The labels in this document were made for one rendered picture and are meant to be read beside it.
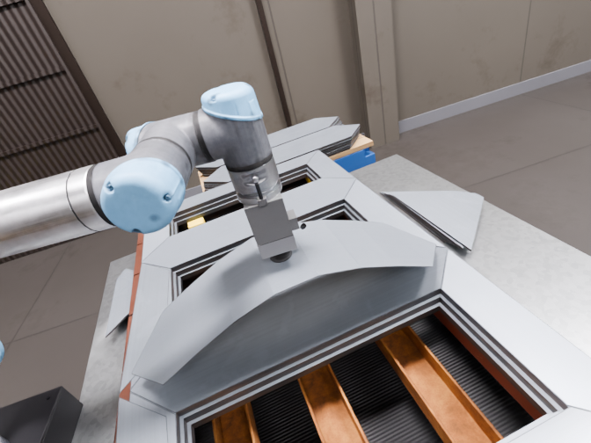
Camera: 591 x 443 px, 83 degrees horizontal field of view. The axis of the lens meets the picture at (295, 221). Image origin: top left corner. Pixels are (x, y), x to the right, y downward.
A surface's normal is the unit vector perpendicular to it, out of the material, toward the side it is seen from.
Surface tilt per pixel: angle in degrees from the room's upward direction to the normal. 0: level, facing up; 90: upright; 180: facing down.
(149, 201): 90
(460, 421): 0
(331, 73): 90
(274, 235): 90
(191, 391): 0
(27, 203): 47
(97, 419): 0
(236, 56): 90
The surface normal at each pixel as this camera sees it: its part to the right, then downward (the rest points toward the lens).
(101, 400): -0.23, -0.80
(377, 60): 0.23, 0.50
